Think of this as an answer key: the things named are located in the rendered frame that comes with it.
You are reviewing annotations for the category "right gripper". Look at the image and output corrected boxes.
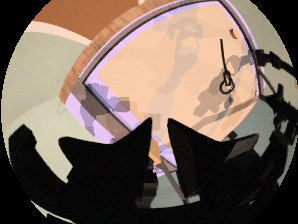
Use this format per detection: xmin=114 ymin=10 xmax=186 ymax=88
xmin=265 ymin=83 xmax=292 ymax=120

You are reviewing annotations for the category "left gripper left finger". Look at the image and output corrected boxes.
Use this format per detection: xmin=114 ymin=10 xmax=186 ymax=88
xmin=58 ymin=117 xmax=152 ymax=202

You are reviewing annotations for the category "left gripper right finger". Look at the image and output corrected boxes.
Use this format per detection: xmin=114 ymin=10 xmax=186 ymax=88
xmin=167 ymin=118 xmax=259 ymax=199

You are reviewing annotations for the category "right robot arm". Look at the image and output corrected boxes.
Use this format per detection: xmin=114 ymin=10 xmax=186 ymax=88
xmin=263 ymin=51 xmax=298 ymax=145

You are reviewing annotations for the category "black metal frame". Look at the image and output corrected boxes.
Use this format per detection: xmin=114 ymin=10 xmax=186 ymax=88
xmin=159 ymin=69 xmax=276 ymax=204

